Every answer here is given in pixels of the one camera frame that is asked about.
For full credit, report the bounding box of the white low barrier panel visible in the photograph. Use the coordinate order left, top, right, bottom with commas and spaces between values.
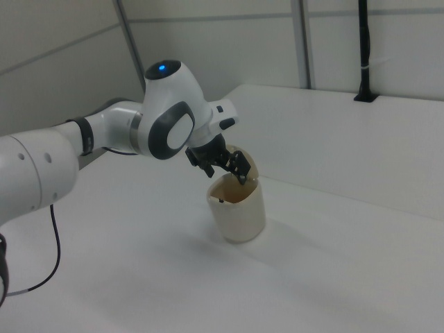
207, 84, 444, 223

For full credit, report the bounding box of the grey partition post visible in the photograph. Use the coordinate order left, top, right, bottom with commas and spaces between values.
112, 0, 147, 94
291, 0, 316, 89

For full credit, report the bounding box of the small cream bin with lid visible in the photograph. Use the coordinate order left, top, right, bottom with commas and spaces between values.
206, 144, 267, 244

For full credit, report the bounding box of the black hanging arm cable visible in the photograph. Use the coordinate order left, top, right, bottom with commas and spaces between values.
6, 146, 140, 298

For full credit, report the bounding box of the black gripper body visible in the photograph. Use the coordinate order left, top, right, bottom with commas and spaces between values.
190, 133, 228, 162

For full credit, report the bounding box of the black pole with clamp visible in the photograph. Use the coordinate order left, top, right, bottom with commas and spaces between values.
353, 0, 379, 103

